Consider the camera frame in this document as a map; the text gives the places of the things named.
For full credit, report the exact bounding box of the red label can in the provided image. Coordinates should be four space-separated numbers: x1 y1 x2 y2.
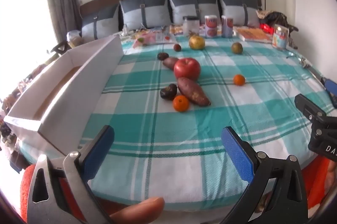
205 15 219 38

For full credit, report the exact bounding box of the yellow pear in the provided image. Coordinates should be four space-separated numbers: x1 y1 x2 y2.
189 35 205 50

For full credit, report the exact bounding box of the red apple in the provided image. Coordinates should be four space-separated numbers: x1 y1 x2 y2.
173 57 201 81

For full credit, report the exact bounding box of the dark bag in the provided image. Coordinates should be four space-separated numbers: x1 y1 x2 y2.
259 11 298 31

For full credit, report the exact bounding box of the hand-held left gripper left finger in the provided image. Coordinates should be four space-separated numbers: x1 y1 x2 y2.
26 124 115 224

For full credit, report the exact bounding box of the blue label tin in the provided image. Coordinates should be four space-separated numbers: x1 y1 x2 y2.
272 24 289 49

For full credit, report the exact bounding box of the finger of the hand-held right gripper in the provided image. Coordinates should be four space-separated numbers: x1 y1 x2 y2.
294 94 327 123
321 77 337 109

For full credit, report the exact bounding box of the clear glass jar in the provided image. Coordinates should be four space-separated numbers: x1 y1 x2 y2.
183 16 200 36

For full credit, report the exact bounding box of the person's left hand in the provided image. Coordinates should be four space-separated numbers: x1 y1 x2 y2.
109 197 165 224

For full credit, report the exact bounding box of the large purple sweet potato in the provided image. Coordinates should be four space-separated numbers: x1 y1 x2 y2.
177 77 212 107

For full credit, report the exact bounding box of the small purple sweet potato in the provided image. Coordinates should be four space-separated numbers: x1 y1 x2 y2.
162 57 180 71

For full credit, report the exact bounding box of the pink snack packet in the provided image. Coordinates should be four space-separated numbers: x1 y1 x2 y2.
132 31 158 48

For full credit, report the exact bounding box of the red heart snack packet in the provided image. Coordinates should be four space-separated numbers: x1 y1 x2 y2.
156 29 175 43

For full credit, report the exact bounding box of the clear plastic snack bag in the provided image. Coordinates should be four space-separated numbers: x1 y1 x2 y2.
66 31 85 47

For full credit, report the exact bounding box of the grey strapped pillow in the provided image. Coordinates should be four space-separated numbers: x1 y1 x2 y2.
119 0 171 30
81 4 120 40
166 0 220 27
217 0 260 27

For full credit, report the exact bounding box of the white cardboard box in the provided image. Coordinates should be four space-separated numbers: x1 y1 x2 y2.
4 35 124 159

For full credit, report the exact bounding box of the orange cover book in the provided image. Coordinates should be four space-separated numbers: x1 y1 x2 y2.
234 27 274 43

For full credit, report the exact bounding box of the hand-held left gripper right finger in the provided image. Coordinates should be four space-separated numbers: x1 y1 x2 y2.
221 126 308 224

